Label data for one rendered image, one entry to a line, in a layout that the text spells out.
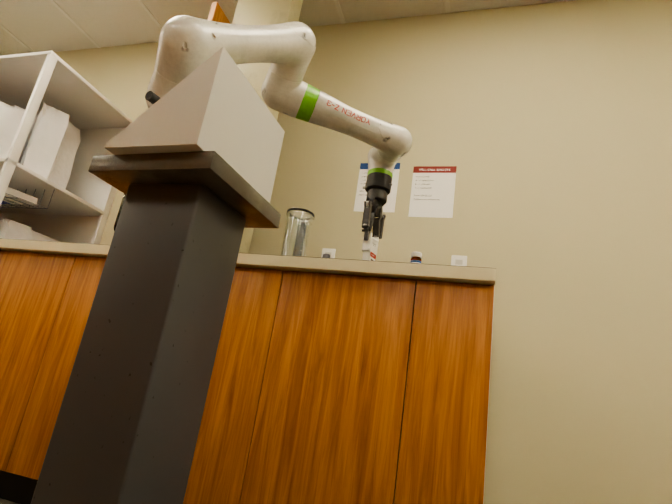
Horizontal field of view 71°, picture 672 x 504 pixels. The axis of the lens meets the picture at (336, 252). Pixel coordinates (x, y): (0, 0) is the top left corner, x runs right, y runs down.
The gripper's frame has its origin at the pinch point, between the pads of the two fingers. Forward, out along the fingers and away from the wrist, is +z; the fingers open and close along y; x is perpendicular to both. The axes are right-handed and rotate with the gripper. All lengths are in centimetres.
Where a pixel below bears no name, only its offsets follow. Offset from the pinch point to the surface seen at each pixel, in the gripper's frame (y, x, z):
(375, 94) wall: -52, -37, -109
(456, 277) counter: 5.5, 33.2, 13.7
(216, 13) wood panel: 15, -98, -124
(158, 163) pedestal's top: 84, -7, 13
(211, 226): 70, -2, 22
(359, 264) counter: 12.7, 3.9, 11.6
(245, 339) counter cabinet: 18, -32, 39
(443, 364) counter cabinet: 2.9, 30.6, 39.1
